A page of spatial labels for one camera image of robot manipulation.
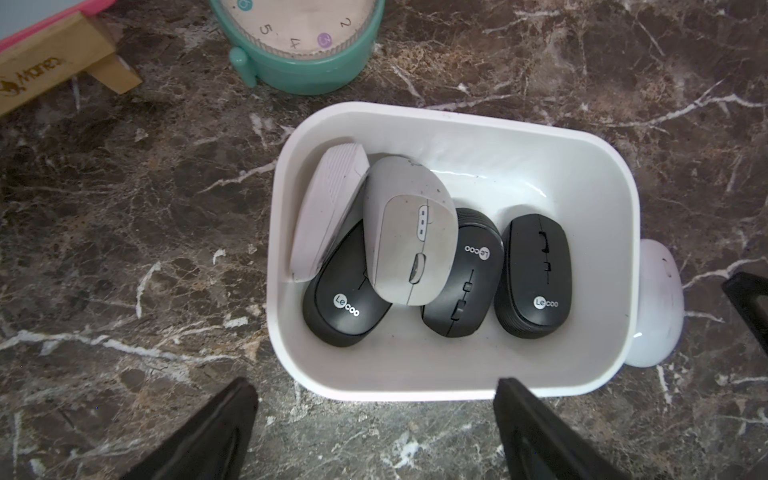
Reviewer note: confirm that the white storage box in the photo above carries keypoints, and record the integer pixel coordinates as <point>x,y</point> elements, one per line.
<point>503,168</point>

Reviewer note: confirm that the green alarm clock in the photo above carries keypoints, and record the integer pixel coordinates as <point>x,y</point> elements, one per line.
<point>302,47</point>

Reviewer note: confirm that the wooden whiteboard stand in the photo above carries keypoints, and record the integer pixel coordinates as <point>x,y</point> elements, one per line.
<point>59,52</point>

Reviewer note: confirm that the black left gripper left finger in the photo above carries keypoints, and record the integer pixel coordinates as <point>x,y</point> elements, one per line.
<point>212,444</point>

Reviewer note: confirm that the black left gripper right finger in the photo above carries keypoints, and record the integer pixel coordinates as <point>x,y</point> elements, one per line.
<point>537,444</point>

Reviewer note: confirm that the black ribbed mouse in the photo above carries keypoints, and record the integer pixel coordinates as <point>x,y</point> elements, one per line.
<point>466,298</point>

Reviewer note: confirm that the pink framed whiteboard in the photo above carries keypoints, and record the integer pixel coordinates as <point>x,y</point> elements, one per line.
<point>22,18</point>

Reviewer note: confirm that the white upside-down mouse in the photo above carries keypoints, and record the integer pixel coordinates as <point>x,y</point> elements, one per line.
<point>334,186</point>

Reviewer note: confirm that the glossy white mouse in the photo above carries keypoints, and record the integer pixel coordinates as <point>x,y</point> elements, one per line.
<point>661,310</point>

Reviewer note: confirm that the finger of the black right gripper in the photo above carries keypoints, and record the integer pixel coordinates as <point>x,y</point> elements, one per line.
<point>743,290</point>

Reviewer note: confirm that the grey speckled mouse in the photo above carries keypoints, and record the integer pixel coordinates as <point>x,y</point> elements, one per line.
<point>411,231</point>

